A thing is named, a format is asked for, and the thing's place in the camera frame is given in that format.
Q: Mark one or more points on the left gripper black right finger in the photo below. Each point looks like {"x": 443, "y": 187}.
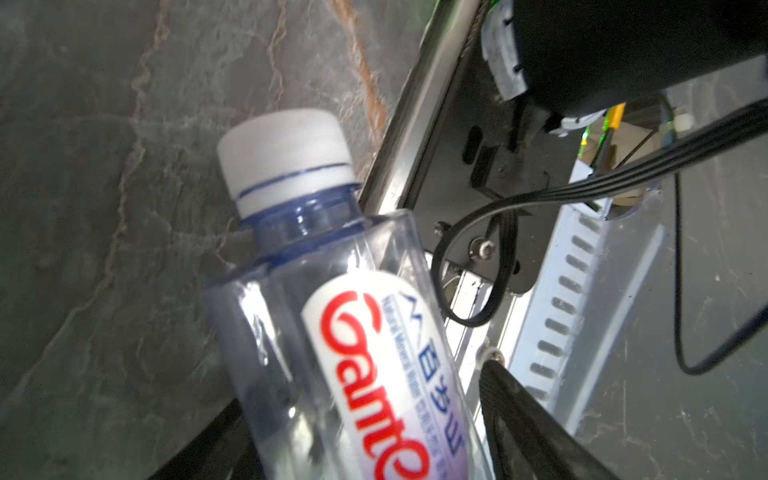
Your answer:
{"x": 525, "y": 441}

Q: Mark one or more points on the clear bottle blue cap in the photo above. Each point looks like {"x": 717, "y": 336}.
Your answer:
{"x": 332, "y": 337}

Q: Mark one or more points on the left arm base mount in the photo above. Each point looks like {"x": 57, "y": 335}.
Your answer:
{"x": 485, "y": 149}

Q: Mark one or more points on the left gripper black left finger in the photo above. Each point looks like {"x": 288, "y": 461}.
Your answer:
{"x": 223, "y": 450}

